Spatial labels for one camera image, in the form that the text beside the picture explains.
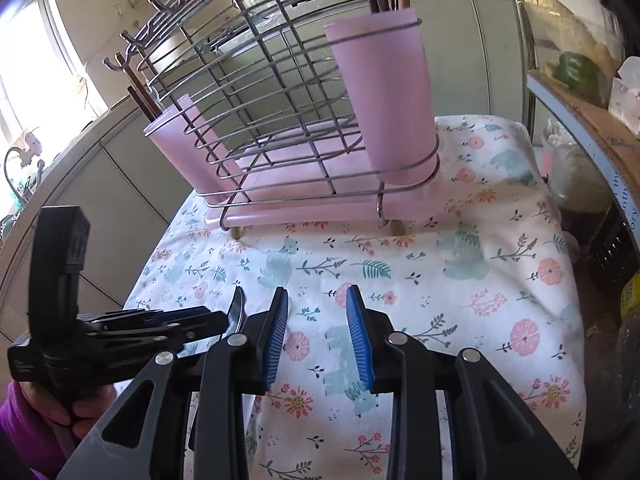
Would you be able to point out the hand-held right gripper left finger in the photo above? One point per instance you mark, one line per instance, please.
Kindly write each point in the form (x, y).
(277, 340)

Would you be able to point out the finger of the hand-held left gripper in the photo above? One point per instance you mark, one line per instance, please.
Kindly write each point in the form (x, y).
(165, 316)
(200, 332)

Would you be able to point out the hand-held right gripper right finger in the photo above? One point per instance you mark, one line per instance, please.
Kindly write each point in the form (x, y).
(356, 340)

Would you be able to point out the small pink utensil cup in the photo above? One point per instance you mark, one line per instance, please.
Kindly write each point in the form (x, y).
(180, 155)

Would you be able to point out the brown chopstick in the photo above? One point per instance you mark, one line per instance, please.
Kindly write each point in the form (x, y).
(142, 89)
(140, 104)

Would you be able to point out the large pink utensil cup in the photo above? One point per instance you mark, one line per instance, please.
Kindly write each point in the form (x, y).
(380, 100)

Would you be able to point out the person's left hand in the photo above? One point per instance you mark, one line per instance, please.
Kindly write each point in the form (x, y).
(47, 402)

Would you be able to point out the floral tablecloth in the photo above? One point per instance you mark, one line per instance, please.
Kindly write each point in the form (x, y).
(425, 310)

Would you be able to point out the pink drip tray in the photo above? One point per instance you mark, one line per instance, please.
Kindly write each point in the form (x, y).
(300, 210)

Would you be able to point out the metal faucet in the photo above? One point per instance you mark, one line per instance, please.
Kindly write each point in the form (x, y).
(24, 149)

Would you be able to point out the glass jar dark contents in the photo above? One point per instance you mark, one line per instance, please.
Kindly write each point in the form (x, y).
(575, 180)

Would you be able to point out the plastic bottle yellow label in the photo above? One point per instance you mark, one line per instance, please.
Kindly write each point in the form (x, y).
(631, 295)

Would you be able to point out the kitchen window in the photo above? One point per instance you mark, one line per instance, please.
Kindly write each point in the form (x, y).
(35, 60)

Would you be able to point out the brown cardboard sheet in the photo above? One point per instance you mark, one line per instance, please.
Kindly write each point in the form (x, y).
(600, 125)

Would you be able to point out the green bell pepper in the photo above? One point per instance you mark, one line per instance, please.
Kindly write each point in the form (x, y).
(575, 70)

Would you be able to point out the metal storage shelf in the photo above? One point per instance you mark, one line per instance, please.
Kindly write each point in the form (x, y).
(520, 20)

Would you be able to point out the crinkled white plastic bag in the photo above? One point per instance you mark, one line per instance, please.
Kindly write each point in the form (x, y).
(625, 90)

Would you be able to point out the clear bag of pale food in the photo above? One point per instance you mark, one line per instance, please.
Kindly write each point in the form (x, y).
(555, 15)

